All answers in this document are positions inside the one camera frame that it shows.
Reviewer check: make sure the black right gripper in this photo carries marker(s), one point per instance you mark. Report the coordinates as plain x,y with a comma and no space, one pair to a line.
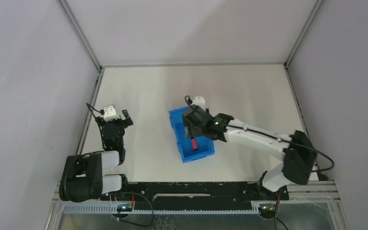
187,123

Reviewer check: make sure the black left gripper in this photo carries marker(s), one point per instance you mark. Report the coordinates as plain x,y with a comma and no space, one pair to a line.
114,123

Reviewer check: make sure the red handled black screwdriver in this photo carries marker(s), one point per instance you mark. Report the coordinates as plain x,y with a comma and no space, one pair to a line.
194,144

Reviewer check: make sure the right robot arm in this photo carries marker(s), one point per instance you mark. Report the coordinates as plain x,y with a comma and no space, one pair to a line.
294,151

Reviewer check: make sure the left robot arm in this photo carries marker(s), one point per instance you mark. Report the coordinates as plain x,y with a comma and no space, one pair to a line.
83,177

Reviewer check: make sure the blue plastic bin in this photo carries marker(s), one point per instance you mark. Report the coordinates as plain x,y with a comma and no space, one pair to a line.
205,145

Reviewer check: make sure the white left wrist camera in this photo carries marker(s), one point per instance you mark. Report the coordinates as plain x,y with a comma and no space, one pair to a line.
110,113

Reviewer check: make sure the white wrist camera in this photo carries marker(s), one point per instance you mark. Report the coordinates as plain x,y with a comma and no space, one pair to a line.
199,101
110,113

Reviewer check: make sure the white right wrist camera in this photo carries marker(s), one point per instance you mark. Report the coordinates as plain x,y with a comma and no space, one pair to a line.
199,101

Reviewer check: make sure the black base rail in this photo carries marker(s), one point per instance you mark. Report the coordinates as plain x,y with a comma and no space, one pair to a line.
196,196

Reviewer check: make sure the left controller board with wires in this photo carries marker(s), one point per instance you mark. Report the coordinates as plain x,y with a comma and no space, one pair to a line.
124,210

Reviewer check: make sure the controller board with wires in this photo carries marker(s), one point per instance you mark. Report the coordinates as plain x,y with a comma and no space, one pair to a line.
124,210
271,212

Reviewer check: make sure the right controller board with wires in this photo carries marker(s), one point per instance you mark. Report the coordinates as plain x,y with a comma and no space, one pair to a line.
271,212

